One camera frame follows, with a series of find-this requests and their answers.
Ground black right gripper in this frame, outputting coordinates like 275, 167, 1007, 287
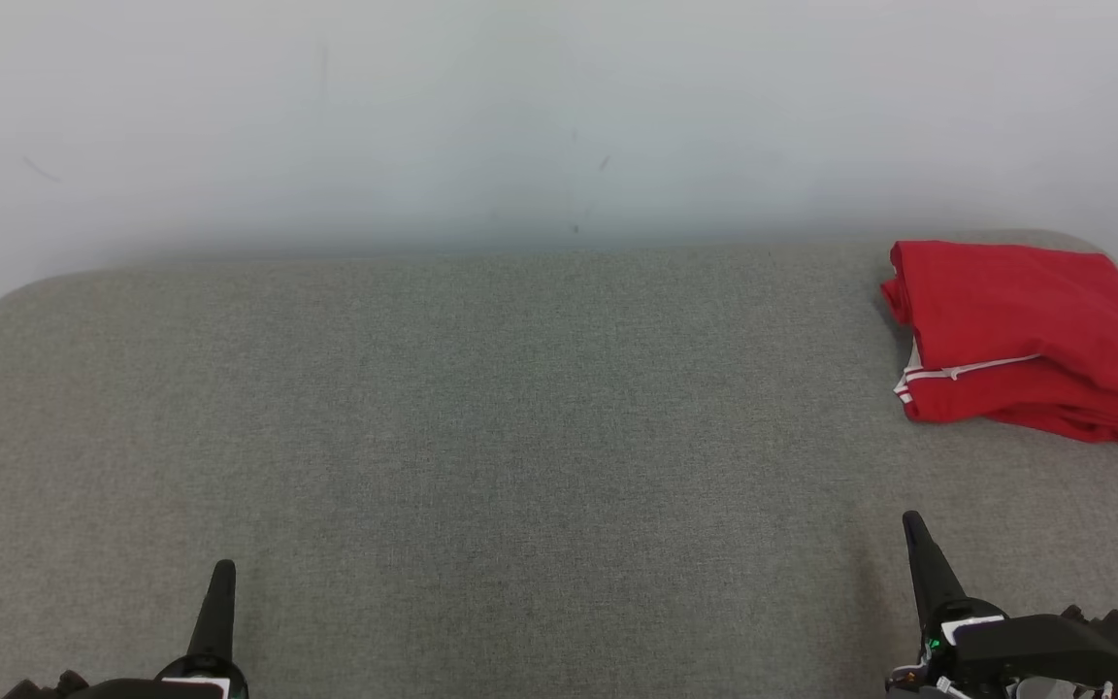
888, 511, 1118, 699

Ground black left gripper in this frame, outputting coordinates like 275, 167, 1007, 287
1, 559, 250, 699

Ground red shorts with white trim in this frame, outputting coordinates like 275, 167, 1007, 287
908, 379, 1118, 450

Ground red Bulls basketball jersey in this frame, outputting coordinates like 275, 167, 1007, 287
881, 240, 1118, 433

